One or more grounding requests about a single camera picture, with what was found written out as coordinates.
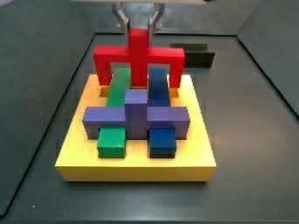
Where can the yellow wooden board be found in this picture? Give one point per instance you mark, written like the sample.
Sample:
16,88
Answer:
79,163

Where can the red E-shaped block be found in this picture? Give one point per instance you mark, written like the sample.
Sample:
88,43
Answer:
139,55

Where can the green long block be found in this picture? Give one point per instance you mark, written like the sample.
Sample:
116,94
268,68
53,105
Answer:
112,131

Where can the purple cross-shaped block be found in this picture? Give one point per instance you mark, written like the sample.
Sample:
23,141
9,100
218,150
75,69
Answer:
136,122

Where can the black angled bracket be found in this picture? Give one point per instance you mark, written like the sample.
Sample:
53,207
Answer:
198,57

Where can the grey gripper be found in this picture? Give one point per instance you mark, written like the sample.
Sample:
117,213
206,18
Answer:
153,25

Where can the blue long block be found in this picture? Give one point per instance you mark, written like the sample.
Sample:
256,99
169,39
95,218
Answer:
161,131

